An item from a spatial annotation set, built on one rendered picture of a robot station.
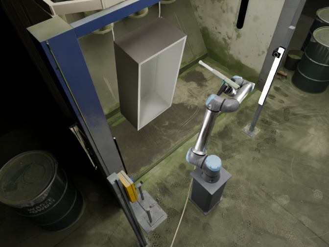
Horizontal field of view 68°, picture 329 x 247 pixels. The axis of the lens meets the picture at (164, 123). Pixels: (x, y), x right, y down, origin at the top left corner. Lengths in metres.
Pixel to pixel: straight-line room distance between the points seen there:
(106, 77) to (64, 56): 2.38
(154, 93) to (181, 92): 0.79
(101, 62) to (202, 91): 1.69
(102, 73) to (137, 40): 1.52
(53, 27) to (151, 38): 1.13
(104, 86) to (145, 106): 0.78
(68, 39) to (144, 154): 2.30
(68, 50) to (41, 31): 0.15
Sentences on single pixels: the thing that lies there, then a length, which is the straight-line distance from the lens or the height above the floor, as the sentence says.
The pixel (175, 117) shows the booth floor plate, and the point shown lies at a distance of 3.75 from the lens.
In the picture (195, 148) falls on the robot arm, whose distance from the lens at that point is 2.34.
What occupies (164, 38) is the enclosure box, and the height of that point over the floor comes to 1.65.
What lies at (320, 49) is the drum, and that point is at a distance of 4.22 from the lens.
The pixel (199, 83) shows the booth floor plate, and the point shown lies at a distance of 4.31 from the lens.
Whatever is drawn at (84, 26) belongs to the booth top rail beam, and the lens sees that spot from 1.41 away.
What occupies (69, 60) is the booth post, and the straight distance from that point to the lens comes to 1.44.
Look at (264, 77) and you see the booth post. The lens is 4.24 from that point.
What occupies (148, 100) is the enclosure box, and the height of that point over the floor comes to 0.51.
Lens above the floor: 2.92
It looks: 51 degrees down
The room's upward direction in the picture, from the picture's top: 4 degrees counter-clockwise
